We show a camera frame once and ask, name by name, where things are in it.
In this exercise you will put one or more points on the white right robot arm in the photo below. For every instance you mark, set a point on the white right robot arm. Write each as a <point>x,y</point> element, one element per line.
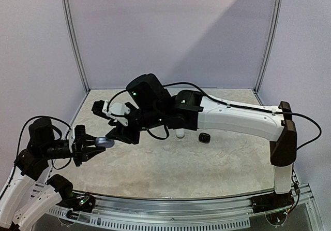
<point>154,106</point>

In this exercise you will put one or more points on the aluminium left corner post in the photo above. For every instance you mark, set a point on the aluminium left corner post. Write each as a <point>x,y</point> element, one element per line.
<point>74,45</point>

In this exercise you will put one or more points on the aluminium right corner post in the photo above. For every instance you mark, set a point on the aluminium right corner post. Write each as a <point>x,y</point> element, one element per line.
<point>269,44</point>

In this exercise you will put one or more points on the aluminium corner post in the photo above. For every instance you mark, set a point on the aluminium corner post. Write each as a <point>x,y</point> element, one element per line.
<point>74,45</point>
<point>269,44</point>

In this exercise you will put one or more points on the silver blue charging case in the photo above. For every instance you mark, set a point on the silver blue charging case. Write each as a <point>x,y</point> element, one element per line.
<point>103,142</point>

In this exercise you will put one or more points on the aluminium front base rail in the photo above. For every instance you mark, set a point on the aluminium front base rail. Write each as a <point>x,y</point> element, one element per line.
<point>300,215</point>

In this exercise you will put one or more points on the white perforated cable tray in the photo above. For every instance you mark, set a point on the white perforated cable tray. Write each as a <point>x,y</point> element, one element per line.
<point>57,218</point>

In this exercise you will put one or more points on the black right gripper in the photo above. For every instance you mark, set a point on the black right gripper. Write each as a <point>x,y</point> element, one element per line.
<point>132,122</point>

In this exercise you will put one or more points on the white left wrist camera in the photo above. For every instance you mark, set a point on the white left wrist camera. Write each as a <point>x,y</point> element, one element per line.
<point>76,132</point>

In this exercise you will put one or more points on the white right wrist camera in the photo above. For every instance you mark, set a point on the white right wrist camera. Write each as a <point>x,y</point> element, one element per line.
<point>116,112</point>

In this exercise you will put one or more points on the glossy black earbud charging case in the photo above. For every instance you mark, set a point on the glossy black earbud charging case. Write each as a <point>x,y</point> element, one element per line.
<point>204,138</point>

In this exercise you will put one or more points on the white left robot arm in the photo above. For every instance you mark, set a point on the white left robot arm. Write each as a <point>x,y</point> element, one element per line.
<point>29,165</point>

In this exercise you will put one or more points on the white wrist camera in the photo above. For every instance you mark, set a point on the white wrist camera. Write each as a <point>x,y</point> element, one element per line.
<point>76,132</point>
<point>116,112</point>

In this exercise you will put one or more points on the white oval charging case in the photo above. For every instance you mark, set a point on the white oval charging case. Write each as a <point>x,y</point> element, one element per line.
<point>180,133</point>

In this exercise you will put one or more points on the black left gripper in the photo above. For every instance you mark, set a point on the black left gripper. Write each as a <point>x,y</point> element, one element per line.
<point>82,151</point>

